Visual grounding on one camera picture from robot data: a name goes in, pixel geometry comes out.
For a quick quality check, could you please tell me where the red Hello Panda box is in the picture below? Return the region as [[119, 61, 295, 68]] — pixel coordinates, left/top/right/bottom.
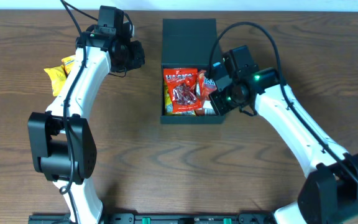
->
[[196, 70, 217, 101]]

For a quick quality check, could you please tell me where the brown Pocky box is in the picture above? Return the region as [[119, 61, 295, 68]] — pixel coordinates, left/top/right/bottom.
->
[[195, 100, 216, 116]]

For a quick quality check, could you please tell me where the red Hacks candy bag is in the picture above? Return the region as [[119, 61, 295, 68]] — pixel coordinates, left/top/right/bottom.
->
[[163, 68, 202, 113]]

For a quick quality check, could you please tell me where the small orange-yellow snack packet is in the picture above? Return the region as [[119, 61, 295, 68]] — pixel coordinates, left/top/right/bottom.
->
[[62, 55, 76, 75]]

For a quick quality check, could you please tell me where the large yellow snack bag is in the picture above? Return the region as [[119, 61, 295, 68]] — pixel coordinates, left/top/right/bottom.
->
[[163, 81, 196, 116]]

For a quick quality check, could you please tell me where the yellow snack packet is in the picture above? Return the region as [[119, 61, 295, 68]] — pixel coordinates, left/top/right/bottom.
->
[[44, 65, 67, 96]]

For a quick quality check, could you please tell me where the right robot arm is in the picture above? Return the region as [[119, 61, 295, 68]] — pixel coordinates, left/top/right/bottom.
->
[[208, 62, 358, 223]]

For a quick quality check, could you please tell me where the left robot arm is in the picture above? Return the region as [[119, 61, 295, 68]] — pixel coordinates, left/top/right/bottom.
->
[[27, 28, 145, 223]]

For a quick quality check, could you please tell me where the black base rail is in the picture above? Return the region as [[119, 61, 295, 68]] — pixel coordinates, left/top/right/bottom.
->
[[27, 212, 279, 224]]

